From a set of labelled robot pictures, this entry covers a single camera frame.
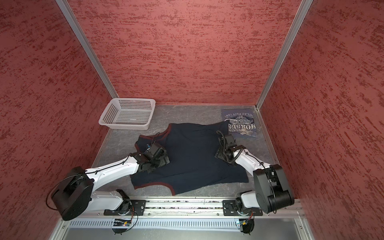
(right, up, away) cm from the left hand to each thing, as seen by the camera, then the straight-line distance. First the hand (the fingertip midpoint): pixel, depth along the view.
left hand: (163, 164), depth 87 cm
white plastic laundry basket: (-34, +32, +27) cm, 54 cm away
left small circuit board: (-18, -24, -14) cm, 34 cm away
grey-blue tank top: (+53, +25, +20) cm, 62 cm away
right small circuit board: (+43, -24, -16) cm, 51 cm away
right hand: (+35, +3, +3) cm, 35 cm away
